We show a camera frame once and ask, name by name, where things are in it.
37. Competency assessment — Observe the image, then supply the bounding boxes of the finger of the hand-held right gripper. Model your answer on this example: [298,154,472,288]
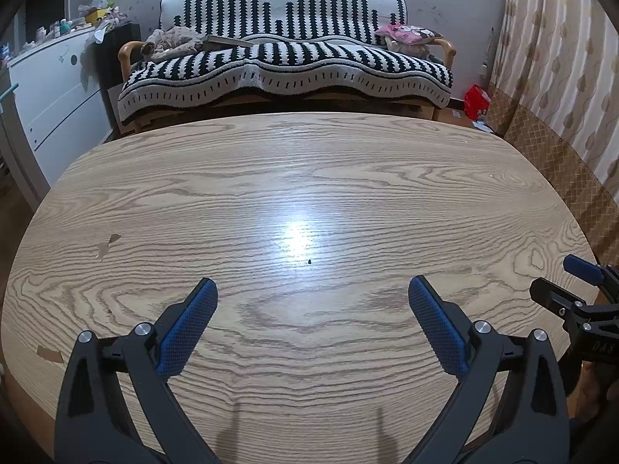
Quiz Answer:
[563,254,619,300]
[529,276,589,321]

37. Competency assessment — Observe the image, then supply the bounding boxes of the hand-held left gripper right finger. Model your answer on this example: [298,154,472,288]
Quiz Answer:
[404,275,569,464]

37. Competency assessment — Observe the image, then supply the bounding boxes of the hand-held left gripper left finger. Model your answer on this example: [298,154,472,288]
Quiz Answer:
[54,278,221,464]

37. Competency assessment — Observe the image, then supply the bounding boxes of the person's right hand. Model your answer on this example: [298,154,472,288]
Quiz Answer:
[578,360,619,427]

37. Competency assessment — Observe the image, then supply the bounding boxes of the beige patterned curtain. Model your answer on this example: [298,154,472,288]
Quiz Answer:
[484,0,619,252]

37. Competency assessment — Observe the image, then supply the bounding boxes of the red bag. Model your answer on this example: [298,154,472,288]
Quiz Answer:
[463,84,490,121]

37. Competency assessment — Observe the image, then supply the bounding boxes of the wooden sofa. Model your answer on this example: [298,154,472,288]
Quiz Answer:
[116,0,458,133]

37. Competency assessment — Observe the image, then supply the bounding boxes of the white dresser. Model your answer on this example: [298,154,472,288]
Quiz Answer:
[7,24,114,187]

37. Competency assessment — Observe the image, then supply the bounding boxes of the black and white striped blanket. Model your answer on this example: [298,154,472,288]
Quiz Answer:
[117,0,454,124]

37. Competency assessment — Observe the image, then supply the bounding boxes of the beige crumpled clothes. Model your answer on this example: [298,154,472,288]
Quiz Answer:
[140,27,206,63]

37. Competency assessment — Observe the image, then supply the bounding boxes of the grey book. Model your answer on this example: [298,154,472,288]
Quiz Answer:
[200,35,255,50]

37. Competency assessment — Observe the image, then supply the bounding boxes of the pink printed cushion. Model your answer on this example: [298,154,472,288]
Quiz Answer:
[374,23,438,46]

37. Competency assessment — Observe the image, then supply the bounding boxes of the row of small bottles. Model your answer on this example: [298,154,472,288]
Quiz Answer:
[22,18,85,51]

